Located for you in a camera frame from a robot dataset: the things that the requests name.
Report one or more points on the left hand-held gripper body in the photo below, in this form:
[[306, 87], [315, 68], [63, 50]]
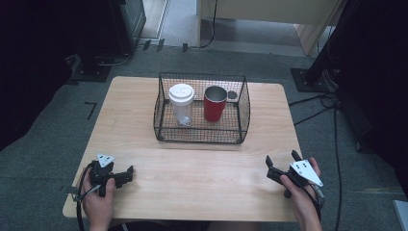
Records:
[[102, 174]]

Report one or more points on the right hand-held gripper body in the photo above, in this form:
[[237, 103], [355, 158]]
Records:
[[304, 171]]

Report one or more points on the red metal cup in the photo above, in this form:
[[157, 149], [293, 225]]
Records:
[[213, 110]]

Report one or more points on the white lidded tumbler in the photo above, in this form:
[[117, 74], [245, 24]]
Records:
[[181, 96]]

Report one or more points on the person's right hand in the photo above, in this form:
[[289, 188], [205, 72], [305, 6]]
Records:
[[303, 202]]

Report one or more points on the person's left hand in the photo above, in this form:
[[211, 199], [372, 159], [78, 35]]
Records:
[[97, 207]]

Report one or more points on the small grey round disc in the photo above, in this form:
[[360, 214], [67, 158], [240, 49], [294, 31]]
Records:
[[232, 95]]

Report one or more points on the black stand base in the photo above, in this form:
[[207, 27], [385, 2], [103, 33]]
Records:
[[308, 80], [91, 72]]

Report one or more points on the white flat board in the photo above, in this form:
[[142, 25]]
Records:
[[402, 215]]

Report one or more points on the dark curtain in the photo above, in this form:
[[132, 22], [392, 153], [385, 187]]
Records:
[[32, 64], [378, 80]]

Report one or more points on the light wooden cabinet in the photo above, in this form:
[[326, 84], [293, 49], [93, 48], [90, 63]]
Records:
[[272, 9]]

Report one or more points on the dark equipment case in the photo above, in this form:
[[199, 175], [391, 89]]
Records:
[[130, 22]]

